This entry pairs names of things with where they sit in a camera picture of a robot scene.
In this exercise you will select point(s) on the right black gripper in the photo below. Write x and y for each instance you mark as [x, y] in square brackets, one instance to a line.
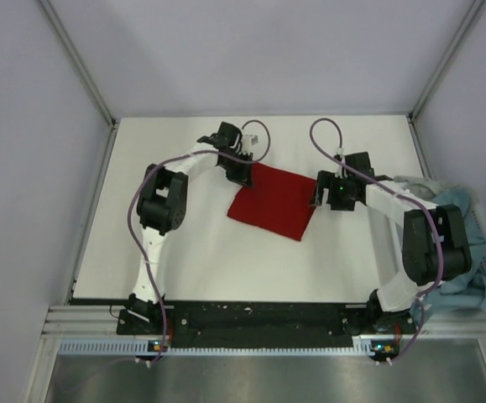
[327, 180]

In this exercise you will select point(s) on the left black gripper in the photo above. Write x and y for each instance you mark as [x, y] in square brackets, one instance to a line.
[243, 176]

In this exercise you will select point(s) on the red t shirt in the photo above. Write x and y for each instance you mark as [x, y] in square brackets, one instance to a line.
[279, 201]

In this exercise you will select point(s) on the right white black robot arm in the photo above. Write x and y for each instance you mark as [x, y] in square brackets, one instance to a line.
[433, 243]

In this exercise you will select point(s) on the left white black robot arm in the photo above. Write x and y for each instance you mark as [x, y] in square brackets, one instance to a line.
[159, 205]

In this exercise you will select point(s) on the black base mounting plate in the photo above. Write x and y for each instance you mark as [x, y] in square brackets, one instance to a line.
[242, 324]

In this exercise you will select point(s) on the light blue t shirt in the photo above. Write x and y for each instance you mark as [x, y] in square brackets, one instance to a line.
[467, 290]

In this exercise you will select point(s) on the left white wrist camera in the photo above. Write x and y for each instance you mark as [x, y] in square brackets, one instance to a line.
[248, 141]

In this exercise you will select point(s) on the right aluminium frame post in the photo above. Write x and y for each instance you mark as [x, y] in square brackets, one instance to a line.
[468, 22]

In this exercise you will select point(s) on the aluminium frame post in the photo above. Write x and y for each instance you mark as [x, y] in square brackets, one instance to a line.
[77, 63]
[468, 22]

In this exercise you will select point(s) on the left aluminium frame post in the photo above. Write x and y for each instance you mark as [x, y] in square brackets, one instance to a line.
[77, 63]

